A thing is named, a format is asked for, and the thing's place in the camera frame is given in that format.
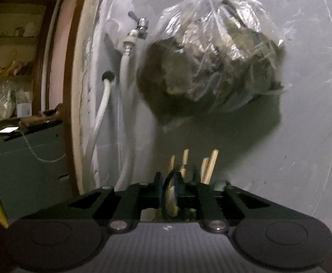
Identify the wooden chopstick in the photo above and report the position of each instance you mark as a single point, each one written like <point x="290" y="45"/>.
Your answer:
<point x="185" y="159"/>
<point x="204" y="167"/>
<point x="171" y="163"/>
<point x="213" y="159"/>

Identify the wooden shelf with goods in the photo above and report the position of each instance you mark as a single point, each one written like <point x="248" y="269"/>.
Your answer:
<point x="12" y="38"/>

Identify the metal wall tap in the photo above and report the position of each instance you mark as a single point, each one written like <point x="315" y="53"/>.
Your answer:
<point x="141" y="27"/>

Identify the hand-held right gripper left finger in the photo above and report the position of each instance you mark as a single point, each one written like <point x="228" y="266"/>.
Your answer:
<point x="149" y="196"/>

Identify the white paper slip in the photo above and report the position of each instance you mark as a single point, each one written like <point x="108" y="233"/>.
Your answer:
<point x="8" y="130"/>

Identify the clear bag of dried greens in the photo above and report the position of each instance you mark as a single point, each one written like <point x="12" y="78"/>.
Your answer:
<point x="211" y="62"/>

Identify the white plastic bag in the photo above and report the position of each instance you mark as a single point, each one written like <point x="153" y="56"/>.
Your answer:
<point x="120" y="8"/>

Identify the green cabinet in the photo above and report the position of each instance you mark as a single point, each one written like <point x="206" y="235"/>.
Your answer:
<point x="26" y="170"/>

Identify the brown wooden door frame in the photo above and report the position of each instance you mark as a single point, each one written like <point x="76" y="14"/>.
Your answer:
<point x="72" y="91"/>

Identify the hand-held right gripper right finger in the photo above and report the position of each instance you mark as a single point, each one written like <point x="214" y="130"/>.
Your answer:
<point x="194" y="193"/>

